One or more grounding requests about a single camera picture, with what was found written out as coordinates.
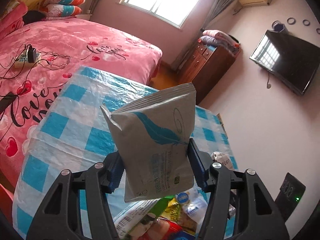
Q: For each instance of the brown wooden cabinet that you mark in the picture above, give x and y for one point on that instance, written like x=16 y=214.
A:
x=207 y=70

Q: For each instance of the crumpled white paper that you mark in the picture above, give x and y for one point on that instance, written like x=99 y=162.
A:
x=223 y=160

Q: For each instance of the red packet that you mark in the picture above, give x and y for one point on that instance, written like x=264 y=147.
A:
x=167 y=230

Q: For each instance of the blue hexagonal wall ornament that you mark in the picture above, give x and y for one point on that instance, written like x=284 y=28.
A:
x=279 y=27

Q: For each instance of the white printed packet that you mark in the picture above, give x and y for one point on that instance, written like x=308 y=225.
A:
x=130 y=220

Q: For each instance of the window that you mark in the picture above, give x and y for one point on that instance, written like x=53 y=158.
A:
x=165 y=0

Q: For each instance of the grey feather-print paper pouch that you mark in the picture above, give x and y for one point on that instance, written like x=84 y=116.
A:
x=155 y=155

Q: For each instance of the pink folded blankets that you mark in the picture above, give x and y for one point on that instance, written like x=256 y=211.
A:
x=11 y=20

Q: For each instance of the blue checked tablecloth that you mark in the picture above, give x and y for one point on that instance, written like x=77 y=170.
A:
x=75 y=120

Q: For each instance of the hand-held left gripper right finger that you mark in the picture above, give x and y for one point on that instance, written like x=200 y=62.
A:
x=198 y=170

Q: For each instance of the pink printed bed blanket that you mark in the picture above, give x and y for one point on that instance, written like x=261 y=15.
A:
x=75 y=37

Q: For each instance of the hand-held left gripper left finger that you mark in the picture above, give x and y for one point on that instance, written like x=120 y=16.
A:
x=115 y=175

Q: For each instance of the stack of folded quilts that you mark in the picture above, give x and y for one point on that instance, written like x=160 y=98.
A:
x=220 y=40

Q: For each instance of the white power strip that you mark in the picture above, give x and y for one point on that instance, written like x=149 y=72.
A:
x=22 y=61

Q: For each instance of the wall-mounted black television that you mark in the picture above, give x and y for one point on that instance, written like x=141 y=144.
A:
x=290 y=62

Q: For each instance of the black cloth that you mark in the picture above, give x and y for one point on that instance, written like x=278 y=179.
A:
x=33 y=17

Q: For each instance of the black charger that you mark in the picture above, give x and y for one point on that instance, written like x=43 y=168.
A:
x=31 y=55

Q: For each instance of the white bedside table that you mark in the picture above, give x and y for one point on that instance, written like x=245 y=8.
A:
x=83 y=15

